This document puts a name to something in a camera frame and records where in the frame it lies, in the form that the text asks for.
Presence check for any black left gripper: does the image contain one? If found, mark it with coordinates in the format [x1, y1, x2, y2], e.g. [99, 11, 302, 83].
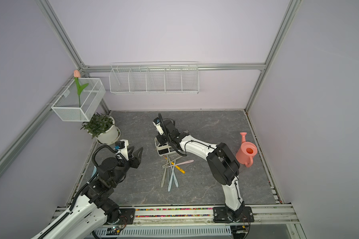
[111, 145, 143, 186]

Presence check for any light blue toothbrush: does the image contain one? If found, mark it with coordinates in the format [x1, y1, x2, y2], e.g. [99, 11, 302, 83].
[167, 162, 177, 192]
[170, 162, 179, 188]

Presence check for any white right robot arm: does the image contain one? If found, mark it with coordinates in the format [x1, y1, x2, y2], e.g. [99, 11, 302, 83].
[153, 114, 246, 223]

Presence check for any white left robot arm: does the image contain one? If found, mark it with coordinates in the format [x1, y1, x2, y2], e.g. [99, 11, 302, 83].
[35, 141, 143, 239]

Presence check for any beige toothbrush holder tray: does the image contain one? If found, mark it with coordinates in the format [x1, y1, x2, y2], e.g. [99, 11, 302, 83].
[154, 138, 176, 156]

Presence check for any yellow toothbrush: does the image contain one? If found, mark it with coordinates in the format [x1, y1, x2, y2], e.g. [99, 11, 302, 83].
[171, 162, 185, 174]

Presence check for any potted green plant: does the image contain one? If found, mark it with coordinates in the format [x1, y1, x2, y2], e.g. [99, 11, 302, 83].
[81, 113, 121, 145]

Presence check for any teal hand shovel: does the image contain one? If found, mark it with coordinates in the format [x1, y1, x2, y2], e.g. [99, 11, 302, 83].
[91, 167, 97, 177]

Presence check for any pink watering can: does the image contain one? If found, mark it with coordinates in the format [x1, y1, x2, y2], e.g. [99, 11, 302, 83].
[235, 132, 258, 167]

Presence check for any artificial pink tulip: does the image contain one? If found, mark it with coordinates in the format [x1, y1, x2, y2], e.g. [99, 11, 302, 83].
[73, 70, 89, 107]

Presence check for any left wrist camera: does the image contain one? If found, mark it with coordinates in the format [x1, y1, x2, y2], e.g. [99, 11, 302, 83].
[114, 139, 129, 161]

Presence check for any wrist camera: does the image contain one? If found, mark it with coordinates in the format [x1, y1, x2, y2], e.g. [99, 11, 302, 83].
[114, 139, 129, 161]
[153, 117, 165, 135]

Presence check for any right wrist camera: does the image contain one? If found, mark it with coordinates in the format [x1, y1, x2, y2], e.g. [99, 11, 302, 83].
[153, 117, 165, 135]

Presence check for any long white wire shelf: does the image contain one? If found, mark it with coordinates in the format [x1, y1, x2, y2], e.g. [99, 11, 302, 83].
[109, 61, 199, 94]

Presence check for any white wire basket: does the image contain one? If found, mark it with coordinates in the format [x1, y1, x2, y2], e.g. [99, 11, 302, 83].
[51, 78, 106, 122]

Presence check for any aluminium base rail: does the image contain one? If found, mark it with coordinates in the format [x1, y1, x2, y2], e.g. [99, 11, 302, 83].
[36, 204, 306, 239]

